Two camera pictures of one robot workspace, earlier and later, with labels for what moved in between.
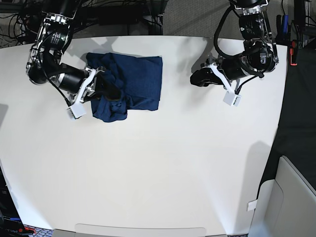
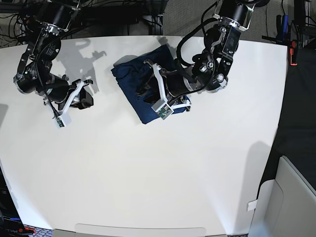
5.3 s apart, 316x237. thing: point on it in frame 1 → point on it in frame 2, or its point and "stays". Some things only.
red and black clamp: x=293 y=53 stays
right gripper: x=231 y=66 → x=177 y=83
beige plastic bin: x=285 y=207 stays
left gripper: x=71 y=80 → x=58 y=90
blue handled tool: x=285 y=23 stays
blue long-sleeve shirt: x=139 y=78 → x=132 y=73
